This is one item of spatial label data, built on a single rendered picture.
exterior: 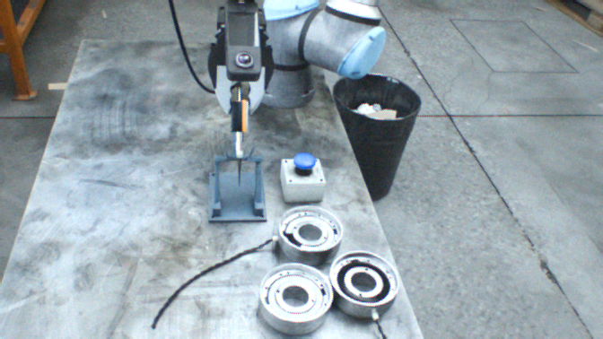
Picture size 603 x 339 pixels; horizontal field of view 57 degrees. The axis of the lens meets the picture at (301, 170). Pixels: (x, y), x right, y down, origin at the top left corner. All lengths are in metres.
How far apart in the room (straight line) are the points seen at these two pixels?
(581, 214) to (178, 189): 1.92
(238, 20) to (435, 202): 1.70
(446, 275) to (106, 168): 1.35
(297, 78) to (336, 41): 0.16
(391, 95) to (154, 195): 1.42
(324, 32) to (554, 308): 1.37
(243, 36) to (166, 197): 0.37
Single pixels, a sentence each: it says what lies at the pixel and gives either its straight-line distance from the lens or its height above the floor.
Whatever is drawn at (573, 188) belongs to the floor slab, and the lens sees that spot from 2.73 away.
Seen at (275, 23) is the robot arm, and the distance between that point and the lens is 1.18.
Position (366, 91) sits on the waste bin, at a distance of 2.27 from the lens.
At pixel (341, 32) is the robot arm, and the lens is 1.12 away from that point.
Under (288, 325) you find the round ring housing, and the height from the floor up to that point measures 0.83.
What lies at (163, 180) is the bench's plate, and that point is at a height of 0.80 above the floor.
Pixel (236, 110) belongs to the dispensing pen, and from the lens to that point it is 0.85.
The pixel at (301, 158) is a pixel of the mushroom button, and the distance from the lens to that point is 0.98.
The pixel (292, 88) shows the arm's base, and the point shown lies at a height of 0.85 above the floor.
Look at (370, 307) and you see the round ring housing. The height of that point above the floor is 0.84.
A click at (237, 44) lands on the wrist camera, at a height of 1.13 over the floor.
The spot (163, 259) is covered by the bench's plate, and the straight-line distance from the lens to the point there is 0.90.
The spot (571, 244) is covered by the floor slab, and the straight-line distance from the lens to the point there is 2.43.
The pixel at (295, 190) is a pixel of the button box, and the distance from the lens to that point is 0.98.
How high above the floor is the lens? 1.47
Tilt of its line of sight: 38 degrees down
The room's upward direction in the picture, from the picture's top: 7 degrees clockwise
